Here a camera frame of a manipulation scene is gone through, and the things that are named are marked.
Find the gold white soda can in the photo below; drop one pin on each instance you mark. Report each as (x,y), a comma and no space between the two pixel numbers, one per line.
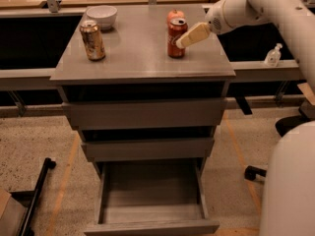
(92,40)

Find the grey drawer cabinet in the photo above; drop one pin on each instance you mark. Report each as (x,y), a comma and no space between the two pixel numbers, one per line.
(137,68)

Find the open grey bottom drawer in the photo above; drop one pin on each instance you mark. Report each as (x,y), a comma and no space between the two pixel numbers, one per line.
(151,198)

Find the white bowl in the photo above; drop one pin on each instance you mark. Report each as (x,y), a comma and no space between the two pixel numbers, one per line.
(104,15)

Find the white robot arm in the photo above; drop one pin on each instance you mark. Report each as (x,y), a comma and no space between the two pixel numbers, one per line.
(288,206)

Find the red coke can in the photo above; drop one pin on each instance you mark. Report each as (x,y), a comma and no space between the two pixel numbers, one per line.
(176,28)

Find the black office chair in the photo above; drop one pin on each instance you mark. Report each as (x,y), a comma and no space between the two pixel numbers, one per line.
(283,126)

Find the clear sanitizer bottle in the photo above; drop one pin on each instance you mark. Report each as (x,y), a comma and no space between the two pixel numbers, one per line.
(273,57)

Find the grey top drawer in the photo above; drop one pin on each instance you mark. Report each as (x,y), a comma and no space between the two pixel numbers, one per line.
(145,114)

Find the grey middle drawer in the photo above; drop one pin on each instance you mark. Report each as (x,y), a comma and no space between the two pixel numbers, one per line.
(148,149)

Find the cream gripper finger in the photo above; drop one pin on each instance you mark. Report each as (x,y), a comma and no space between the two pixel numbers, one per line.
(197,33)

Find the red apple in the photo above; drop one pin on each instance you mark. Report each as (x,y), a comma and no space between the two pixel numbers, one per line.
(174,14)

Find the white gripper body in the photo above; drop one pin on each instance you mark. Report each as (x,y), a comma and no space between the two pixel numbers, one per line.
(215,21)

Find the grey desk rail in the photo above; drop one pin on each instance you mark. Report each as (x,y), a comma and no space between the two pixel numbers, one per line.
(246,72)

